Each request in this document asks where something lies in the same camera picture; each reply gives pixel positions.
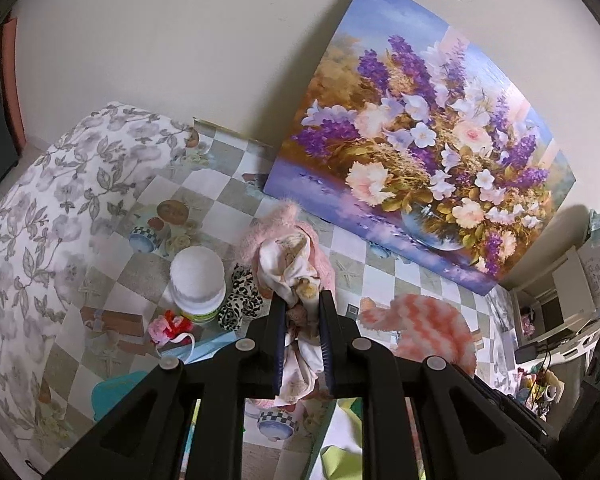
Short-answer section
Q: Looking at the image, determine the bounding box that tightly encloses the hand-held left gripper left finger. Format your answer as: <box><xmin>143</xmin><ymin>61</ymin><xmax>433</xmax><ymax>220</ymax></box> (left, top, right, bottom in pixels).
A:
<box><xmin>41</xmin><ymin>294</ymin><xmax>288</xmax><ymax>480</ymax></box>

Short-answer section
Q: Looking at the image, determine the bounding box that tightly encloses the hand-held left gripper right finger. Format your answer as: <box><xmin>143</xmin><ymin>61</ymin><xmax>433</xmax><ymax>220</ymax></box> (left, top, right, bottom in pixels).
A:
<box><xmin>317</xmin><ymin>290</ymin><xmax>563</xmax><ymax>480</ymax></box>

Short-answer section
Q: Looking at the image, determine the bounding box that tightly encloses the cream floral print cloth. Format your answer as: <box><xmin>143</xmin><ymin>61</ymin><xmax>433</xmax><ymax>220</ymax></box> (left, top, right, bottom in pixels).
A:
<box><xmin>257</xmin><ymin>232</ymin><xmax>331</xmax><ymax>408</ymax></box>

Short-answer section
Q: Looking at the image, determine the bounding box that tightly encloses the lime green cloth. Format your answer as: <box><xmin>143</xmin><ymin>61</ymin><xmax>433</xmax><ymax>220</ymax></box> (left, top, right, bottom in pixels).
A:
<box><xmin>319</xmin><ymin>399</ymin><xmax>368</xmax><ymax>480</ymax></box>

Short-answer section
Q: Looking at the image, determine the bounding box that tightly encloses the pink fuzzy cloth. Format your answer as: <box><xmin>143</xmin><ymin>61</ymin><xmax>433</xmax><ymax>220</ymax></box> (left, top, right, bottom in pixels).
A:
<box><xmin>237</xmin><ymin>199</ymin><xmax>337</xmax><ymax>306</ymax></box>

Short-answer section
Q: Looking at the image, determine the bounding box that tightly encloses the leopard print scrunchie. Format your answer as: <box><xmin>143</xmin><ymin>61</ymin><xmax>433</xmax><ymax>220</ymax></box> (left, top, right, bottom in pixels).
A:
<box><xmin>216</xmin><ymin>263</ymin><xmax>263</xmax><ymax>332</ymax></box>

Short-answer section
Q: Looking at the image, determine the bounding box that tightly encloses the blue face mask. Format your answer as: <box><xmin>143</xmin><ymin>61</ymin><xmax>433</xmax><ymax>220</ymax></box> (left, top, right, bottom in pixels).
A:
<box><xmin>172</xmin><ymin>332</ymin><xmax>236</xmax><ymax>363</ymax></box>

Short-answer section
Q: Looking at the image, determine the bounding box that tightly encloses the orange white striped fuzzy cloth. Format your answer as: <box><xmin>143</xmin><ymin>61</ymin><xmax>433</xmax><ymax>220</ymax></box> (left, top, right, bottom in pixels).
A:
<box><xmin>358</xmin><ymin>294</ymin><xmax>477</xmax><ymax>376</ymax></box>

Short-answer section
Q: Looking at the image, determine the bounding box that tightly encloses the white plastic jar green label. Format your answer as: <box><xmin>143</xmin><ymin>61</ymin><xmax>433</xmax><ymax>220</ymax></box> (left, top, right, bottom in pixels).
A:
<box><xmin>169</xmin><ymin>246</ymin><xmax>227</xmax><ymax>325</ymax></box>

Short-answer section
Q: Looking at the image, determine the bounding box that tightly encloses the white shelf unit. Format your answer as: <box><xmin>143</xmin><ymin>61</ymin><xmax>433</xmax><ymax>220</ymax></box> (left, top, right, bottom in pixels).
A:
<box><xmin>510</xmin><ymin>245</ymin><xmax>600</xmax><ymax>361</ymax></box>

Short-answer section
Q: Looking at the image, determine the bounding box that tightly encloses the checkered printed tablecloth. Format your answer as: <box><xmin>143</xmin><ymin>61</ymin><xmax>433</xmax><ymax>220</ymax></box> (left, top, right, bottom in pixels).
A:
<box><xmin>25</xmin><ymin>117</ymin><xmax>526</xmax><ymax>480</ymax></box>

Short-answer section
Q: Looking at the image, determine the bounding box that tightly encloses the teal zip pouch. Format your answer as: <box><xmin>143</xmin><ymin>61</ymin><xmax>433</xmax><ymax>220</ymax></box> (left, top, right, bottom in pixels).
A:
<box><xmin>92</xmin><ymin>371</ymin><xmax>151</xmax><ymax>422</ymax></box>

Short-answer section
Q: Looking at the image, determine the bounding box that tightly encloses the floral canvas painting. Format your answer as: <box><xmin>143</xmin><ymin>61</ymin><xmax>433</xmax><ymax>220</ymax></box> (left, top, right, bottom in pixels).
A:
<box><xmin>262</xmin><ymin>0</ymin><xmax>578</xmax><ymax>297</ymax></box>

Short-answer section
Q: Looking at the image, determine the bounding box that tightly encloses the grey floral bedsheet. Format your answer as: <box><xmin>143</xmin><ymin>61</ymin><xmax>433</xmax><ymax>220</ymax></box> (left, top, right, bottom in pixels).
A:
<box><xmin>0</xmin><ymin>102</ymin><xmax>196</xmax><ymax>461</ymax></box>

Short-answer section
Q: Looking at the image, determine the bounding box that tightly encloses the black device with cable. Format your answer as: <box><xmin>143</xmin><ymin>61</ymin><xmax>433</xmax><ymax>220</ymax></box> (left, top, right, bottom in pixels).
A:
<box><xmin>514</xmin><ymin>340</ymin><xmax>551</xmax><ymax>366</ymax></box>

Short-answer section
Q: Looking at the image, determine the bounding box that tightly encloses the red pink flower hair tie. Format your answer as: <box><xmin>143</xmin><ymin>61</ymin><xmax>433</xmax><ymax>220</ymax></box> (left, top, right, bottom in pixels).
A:
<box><xmin>147</xmin><ymin>310</ymin><xmax>196</xmax><ymax>346</ymax></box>

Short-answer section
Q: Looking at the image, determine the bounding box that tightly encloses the reddish wooden frame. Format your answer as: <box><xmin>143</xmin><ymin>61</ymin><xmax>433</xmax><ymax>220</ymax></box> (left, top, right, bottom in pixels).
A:
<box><xmin>0</xmin><ymin>17</ymin><xmax>28</xmax><ymax>153</ymax></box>

